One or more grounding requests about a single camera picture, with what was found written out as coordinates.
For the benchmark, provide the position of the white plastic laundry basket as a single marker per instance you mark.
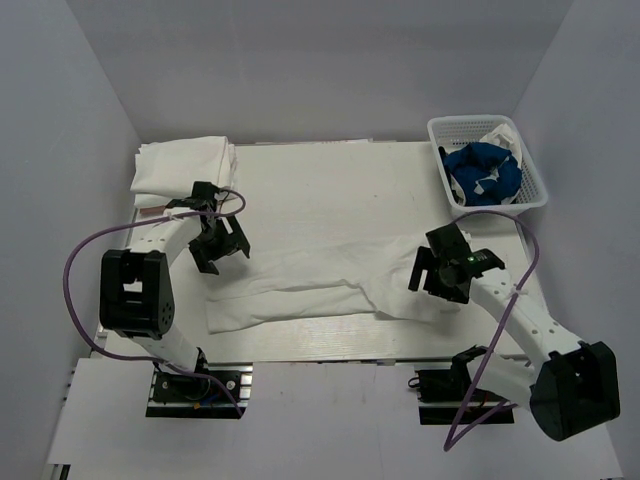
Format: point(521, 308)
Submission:
point(454, 132)

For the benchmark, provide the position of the white t-shirt green trim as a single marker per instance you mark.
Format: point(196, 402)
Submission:
point(505, 137)

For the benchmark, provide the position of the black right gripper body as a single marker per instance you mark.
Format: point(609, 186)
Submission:
point(437, 283)

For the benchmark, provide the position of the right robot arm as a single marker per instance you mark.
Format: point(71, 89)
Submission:
point(567, 384)

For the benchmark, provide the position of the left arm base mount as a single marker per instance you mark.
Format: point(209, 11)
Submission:
point(173, 396)

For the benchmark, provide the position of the white t-shirt black print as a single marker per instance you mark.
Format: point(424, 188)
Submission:
point(361, 277)

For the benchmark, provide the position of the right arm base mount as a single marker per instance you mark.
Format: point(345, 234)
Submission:
point(439, 398)

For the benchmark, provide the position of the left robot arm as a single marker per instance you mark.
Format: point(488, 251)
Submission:
point(136, 293)

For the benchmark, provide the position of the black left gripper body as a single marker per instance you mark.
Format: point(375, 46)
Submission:
point(217, 242)

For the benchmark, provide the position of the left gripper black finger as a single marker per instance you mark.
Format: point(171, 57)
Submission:
point(203, 258)
point(237, 239)

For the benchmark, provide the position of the folded pink t-shirt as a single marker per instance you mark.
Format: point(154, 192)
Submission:
point(152, 211)

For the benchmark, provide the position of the folded white t-shirt stack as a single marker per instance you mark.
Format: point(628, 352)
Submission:
point(168, 170)

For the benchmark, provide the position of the blue Mickey Mouse t-shirt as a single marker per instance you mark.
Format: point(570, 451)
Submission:
point(481, 175)

